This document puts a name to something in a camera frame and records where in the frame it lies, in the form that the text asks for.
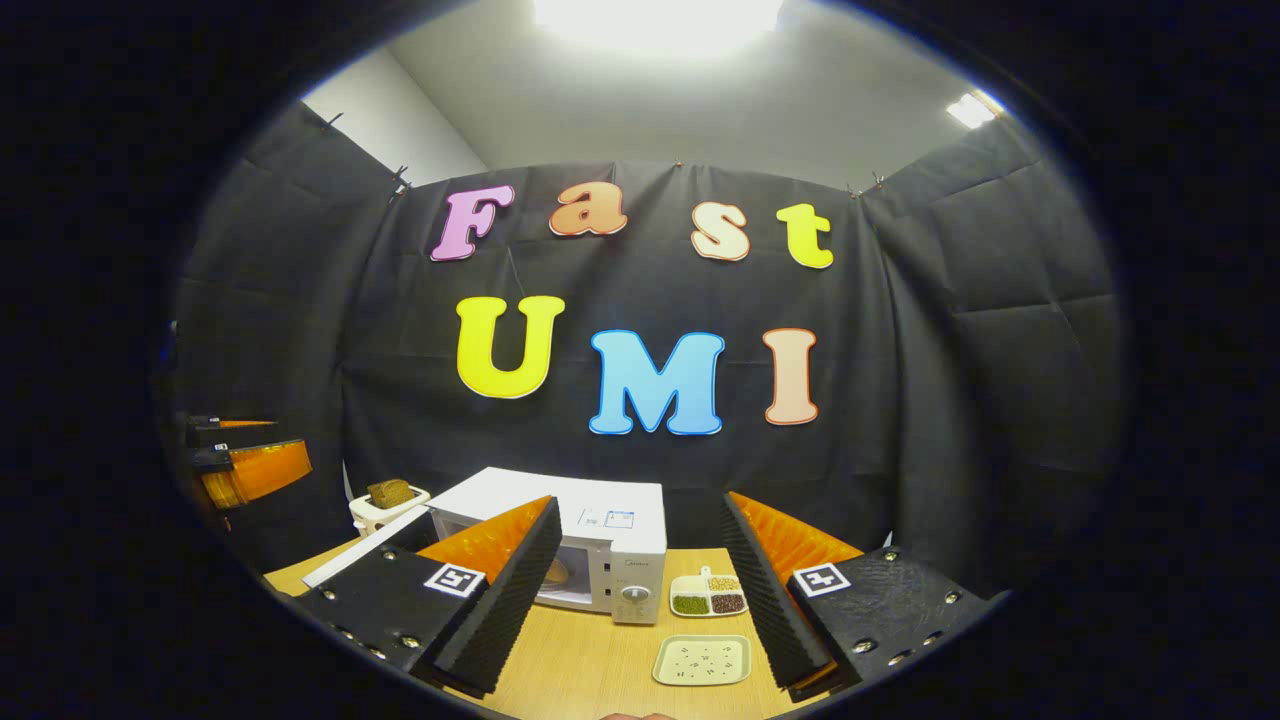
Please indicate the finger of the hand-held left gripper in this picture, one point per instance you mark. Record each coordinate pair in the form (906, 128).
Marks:
(215, 433)
(265, 470)

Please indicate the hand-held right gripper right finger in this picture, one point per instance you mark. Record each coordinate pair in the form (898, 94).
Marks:
(775, 600)

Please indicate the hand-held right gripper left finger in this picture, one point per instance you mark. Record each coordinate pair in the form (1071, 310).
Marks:
(510, 600)

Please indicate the white microwave oven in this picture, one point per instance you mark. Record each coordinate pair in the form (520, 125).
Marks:
(500, 490)

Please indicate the white divided dish of beans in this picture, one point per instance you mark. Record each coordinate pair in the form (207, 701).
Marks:
(690, 583)

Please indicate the cream square plate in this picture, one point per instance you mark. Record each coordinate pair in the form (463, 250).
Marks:
(700, 660)

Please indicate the white toaster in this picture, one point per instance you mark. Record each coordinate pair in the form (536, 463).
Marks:
(365, 520)

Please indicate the small ceiling light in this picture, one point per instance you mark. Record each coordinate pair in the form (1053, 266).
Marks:
(973, 110)

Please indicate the large ceiling light panel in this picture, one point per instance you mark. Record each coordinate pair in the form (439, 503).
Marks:
(655, 20)

